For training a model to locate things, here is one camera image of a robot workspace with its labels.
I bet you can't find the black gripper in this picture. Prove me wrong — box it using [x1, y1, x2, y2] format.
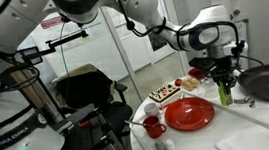
[210, 54, 241, 94]

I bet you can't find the green plastic bottle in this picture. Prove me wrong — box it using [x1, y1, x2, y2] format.
[218, 80, 234, 107]

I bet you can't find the clear glass jar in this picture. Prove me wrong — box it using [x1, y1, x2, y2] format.
[201, 75, 221, 100]

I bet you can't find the metal whisk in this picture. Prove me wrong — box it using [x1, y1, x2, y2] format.
[232, 95, 257, 111]

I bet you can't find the beige bread roll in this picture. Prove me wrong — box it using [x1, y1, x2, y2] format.
[188, 75, 201, 88]
[182, 80, 194, 93]

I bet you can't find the red bowl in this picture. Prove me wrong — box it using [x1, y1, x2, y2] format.
[187, 66, 207, 81]

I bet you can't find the red plate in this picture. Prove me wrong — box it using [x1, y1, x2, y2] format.
[162, 94, 218, 135]

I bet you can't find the red tomato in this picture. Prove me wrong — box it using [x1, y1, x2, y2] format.
[173, 77, 184, 88]

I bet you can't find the white towel with red stripes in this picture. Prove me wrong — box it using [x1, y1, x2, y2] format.
[213, 124, 269, 150]

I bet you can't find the sushi board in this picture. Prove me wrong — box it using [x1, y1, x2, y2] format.
[147, 82, 182, 105]

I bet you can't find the silver door lock knob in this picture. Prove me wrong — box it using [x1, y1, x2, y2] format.
[229, 9, 242, 21]

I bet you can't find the white mug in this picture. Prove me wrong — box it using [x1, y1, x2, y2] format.
[143, 100, 164, 118]

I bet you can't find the person in dark clothes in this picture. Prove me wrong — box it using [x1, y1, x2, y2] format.
[148, 30, 169, 52]

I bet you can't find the white shaker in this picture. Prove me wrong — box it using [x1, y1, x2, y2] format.
[164, 137, 178, 150]

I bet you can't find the red mug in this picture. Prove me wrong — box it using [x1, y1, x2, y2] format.
[141, 113, 168, 140]

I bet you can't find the gray shaker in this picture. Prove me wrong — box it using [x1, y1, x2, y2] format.
[153, 138, 167, 150]

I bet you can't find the silver knife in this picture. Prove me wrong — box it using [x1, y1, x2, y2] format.
[124, 117, 151, 130]

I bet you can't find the black office chair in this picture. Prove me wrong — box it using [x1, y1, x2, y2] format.
[51, 69, 138, 150]

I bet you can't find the dark jacket with beige lining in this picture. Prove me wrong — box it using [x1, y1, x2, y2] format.
[51, 60, 121, 114]

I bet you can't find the black clamp stand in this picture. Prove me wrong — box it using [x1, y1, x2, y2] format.
[43, 99, 130, 150]

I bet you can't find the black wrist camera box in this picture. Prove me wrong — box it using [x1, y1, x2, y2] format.
[187, 55, 218, 77]

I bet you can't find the pink wall sign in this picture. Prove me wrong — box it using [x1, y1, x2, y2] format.
[39, 15, 65, 30]

